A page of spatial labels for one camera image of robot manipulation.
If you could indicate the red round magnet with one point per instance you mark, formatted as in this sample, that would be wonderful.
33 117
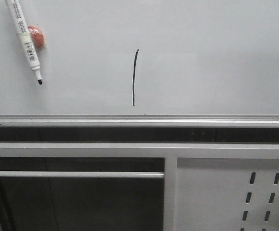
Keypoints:
37 36

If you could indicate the white whiteboard marker pen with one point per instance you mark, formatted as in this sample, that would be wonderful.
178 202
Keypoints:
24 36

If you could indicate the white whiteboard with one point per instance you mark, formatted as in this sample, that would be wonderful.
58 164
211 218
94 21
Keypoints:
201 63

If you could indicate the black marker line stroke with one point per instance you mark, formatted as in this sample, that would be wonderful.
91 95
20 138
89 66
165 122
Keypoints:
134 77

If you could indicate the white perforated pegboard panel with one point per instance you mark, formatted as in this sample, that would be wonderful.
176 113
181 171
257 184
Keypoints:
227 195

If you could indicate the grey metal stand frame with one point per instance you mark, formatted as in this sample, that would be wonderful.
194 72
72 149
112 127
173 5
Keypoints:
169 151

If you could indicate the white horizontal rail bar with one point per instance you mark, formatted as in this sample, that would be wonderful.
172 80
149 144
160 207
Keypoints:
80 174

